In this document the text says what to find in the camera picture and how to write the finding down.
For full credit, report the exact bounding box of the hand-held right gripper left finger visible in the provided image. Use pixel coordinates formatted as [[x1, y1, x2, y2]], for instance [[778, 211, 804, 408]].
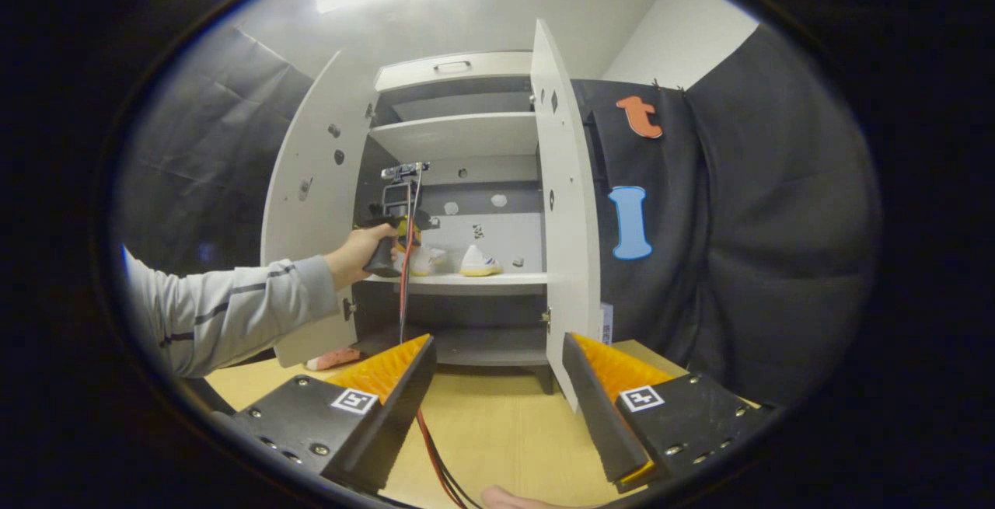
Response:
[[211, 333, 438, 494]]

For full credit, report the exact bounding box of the watermelon slice toy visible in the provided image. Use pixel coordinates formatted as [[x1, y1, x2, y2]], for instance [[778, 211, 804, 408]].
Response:
[[305, 347, 361, 372]]

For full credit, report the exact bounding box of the red cable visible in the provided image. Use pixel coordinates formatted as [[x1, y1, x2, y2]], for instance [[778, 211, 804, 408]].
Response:
[[398, 175, 467, 509]]

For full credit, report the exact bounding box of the white cabinet door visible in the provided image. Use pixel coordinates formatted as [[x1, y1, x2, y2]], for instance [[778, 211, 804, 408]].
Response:
[[260, 49, 379, 368], [530, 18, 603, 413]]

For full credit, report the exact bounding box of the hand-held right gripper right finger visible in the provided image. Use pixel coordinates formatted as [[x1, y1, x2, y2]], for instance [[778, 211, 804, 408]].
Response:
[[561, 332, 778, 494]]

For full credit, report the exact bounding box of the black cable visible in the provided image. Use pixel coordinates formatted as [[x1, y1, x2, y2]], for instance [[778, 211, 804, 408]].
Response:
[[400, 171, 483, 509]]

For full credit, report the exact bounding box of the white shoe cabinet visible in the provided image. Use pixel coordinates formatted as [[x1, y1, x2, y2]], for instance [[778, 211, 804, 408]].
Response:
[[354, 51, 554, 395]]

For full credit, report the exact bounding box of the white shoe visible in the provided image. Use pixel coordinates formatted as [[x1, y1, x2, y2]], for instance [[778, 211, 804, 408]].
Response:
[[400, 243, 449, 277], [460, 243, 504, 277]]

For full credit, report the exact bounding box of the black backdrop cloth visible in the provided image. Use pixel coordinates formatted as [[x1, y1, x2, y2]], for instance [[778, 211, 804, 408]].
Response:
[[117, 23, 883, 409]]

